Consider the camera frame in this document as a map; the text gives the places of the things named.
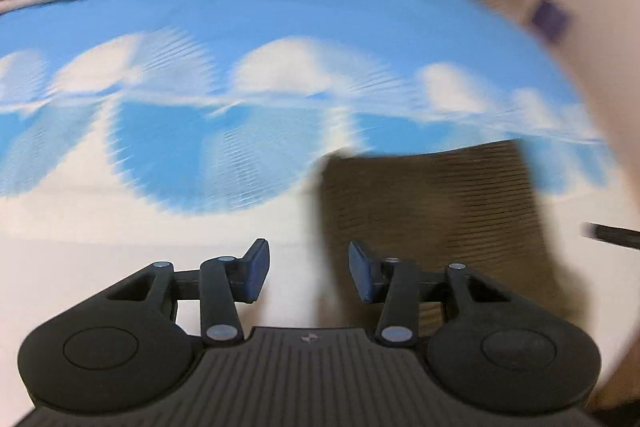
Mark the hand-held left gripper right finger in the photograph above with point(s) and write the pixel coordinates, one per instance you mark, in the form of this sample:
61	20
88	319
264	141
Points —
361	272

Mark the dark brown pants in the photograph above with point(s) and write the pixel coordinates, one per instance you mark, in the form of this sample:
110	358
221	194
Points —
450	207

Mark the purple square object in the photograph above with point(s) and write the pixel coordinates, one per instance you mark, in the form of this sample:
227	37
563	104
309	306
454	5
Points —
550	18

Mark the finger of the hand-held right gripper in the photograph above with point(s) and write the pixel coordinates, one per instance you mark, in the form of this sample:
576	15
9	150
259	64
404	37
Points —
615	235

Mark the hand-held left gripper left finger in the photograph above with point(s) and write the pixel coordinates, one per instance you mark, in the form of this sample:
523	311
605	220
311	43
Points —
257	269

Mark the blue and white printed bedsheet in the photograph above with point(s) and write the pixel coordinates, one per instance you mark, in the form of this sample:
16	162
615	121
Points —
200	57

